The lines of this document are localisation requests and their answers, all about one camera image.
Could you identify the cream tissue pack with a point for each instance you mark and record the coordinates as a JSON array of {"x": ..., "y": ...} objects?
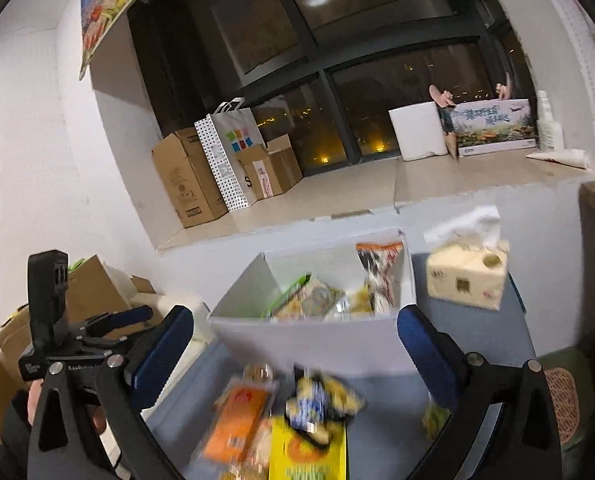
[{"x": 470, "y": 275}]

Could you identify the polka dot paper bag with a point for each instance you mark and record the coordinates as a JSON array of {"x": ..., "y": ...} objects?
[{"x": 227, "y": 160}]

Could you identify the clear snack packet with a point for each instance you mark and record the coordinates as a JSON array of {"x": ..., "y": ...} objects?
[{"x": 258, "y": 373}]

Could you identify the person's left forearm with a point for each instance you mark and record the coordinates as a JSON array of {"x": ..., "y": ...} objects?
[{"x": 7, "y": 440}]

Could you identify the open small cardboard box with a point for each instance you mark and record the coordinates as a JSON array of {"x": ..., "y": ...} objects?
[{"x": 272, "y": 170}]

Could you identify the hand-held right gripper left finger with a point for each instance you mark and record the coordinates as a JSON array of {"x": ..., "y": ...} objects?
[{"x": 162, "y": 355}]

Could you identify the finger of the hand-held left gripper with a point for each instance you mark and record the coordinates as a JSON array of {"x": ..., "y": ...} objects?
[
  {"x": 127, "y": 316},
  {"x": 104, "y": 346}
]

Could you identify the black yellow snack packet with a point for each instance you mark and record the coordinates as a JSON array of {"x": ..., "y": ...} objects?
[{"x": 322, "y": 400}]

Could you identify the white foam box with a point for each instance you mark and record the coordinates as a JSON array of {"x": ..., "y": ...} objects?
[{"x": 417, "y": 130}]

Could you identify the dark window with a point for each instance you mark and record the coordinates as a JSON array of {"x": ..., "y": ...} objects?
[{"x": 327, "y": 35}]

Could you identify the orange black snack packet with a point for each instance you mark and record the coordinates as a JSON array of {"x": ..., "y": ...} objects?
[{"x": 377, "y": 270}]

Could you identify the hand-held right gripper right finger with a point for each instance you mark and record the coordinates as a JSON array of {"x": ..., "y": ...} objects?
[{"x": 427, "y": 360}]

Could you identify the person's left hand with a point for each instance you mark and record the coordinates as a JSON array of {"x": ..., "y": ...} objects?
[{"x": 33, "y": 402}]

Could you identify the pale yellow snack packet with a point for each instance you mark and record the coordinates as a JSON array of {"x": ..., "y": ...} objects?
[{"x": 360, "y": 305}]

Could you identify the white cardboard box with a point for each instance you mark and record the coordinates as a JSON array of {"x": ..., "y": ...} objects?
[{"x": 302, "y": 345}]

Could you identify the small green snack packet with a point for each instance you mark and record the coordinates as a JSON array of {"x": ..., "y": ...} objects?
[{"x": 435, "y": 420}]

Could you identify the flower wall poster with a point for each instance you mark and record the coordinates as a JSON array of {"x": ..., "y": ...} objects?
[{"x": 112, "y": 0}]

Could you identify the white bottle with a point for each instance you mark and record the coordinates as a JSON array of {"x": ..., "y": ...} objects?
[{"x": 547, "y": 120}]

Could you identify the green edged snack packet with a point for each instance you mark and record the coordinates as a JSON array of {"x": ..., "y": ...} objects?
[{"x": 302, "y": 300}]

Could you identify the pink toy piece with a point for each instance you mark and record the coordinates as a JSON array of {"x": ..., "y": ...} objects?
[
  {"x": 505, "y": 87},
  {"x": 442, "y": 96}
]

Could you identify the white tube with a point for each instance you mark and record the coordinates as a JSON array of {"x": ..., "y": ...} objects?
[{"x": 560, "y": 157}]

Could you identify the landscape printed box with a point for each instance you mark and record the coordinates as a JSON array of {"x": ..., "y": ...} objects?
[{"x": 492, "y": 127}]

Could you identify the tall brown cardboard box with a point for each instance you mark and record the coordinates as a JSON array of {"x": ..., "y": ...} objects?
[{"x": 185, "y": 180}]

